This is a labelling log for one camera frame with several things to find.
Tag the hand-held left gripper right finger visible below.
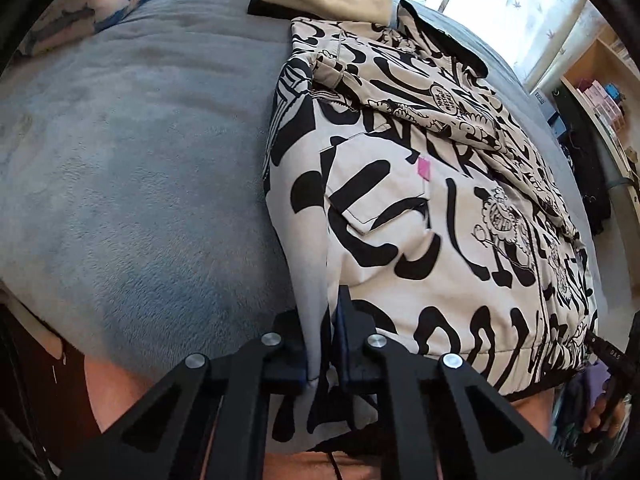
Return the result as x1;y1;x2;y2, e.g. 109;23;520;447
334;285;583;480

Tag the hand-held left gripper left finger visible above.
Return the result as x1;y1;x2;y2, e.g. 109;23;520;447
57;310;308;480

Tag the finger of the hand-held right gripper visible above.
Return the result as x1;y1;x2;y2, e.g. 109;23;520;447
589;332;636;377

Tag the white black printed hooded jacket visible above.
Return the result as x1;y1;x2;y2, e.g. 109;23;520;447
262;0;601;456

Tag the person's right hand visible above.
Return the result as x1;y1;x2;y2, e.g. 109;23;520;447
582;395;628;433

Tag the purple cloth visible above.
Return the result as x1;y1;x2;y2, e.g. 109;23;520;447
560;360;608;441

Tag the grey-blue bed blanket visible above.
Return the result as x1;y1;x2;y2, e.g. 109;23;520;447
0;0;601;386

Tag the stack of pink boxes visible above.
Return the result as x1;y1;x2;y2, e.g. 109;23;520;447
575;77;628;131

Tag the wooden shelf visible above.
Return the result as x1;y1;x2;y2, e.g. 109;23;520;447
560;25;640;181

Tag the white sheer curtain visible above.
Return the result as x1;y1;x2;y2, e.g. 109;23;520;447
440;0;601;93

